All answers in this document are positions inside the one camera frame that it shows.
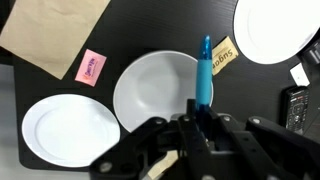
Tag blue pen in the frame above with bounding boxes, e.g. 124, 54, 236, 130
194, 34, 214, 113

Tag white round plate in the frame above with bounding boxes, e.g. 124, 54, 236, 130
232, 0, 320, 66
21, 93, 122, 169

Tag small white paper packet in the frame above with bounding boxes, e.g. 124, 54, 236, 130
289, 62, 311, 88

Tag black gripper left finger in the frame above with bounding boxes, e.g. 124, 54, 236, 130
89, 98, 214, 180

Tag black remote control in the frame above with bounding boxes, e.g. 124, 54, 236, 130
283, 85, 311, 135

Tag grey white bowl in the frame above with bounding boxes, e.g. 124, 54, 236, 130
112, 49, 214, 134

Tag brown paper napkin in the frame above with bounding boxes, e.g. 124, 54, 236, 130
0, 0, 112, 81
143, 149, 179, 180

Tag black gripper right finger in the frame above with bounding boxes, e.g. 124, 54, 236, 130
203, 107, 320, 180

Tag pink sweetener packet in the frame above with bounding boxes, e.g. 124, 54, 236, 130
74, 48, 108, 88

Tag tan sugar packet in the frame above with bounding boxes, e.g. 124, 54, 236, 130
211, 35, 240, 77

